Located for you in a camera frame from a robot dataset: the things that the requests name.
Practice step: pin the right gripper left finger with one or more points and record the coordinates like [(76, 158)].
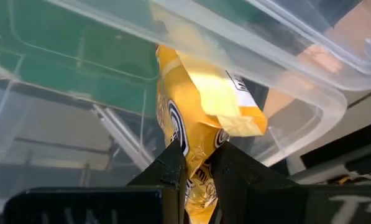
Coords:
[(160, 202)]

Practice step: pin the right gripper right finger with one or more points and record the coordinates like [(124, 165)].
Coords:
[(266, 199)]

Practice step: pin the yellow creamy chicken ramen pack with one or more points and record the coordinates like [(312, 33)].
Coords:
[(188, 124)]

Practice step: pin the clear plastic bin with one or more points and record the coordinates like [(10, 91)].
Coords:
[(266, 62)]

